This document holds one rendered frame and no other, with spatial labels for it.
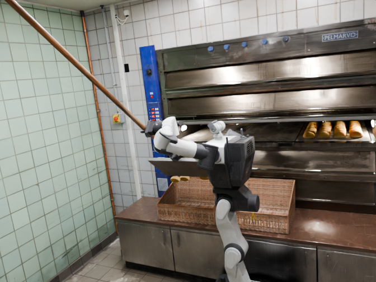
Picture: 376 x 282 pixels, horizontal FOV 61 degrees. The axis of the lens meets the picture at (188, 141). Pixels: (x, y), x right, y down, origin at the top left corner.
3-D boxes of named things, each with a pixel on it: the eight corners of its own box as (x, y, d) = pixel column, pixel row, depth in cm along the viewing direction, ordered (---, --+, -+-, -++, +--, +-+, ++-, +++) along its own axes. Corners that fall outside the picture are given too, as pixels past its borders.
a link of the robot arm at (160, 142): (159, 136, 199) (147, 146, 181) (164, 121, 195) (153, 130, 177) (174, 142, 198) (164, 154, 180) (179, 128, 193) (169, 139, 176)
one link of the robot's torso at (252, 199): (260, 207, 212) (258, 182, 208) (256, 216, 200) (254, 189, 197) (220, 205, 224) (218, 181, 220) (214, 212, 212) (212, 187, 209)
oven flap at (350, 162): (174, 167, 327) (175, 148, 329) (375, 175, 249) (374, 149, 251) (172, 167, 323) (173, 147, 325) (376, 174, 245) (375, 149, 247)
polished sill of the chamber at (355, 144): (174, 145, 328) (174, 141, 328) (376, 145, 250) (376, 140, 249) (172, 146, 323) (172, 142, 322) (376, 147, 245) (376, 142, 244)
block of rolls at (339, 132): (308, 126, 334) (308, 121, 333) (360, 125, 313) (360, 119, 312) (302, 139, 281) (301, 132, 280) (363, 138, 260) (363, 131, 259)
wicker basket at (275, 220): (235, 203, 305) (233, 176, 300) (297, 208, 281) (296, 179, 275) (219, 226, 263) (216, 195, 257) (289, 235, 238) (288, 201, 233)
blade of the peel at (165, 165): (207, 161, 247) (207, 158, 248) (147, 160, 270) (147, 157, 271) (221, 177, 276) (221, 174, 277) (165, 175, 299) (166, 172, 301)
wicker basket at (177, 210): (179, 198, 331) (177, 173, 325) (231, 202, 307) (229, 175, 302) (156, 220, 288) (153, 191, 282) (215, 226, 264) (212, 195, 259)
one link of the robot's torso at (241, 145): (260, 178, 217) (257, 127, 210) (244, 196, 188) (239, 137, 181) (220, 175, 231) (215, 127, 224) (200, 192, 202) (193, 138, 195)
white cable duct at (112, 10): (140, 217, 363) (110, 4, 316) (144, 217, 361) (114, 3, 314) (140, 217, 361) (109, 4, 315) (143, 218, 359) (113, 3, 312)
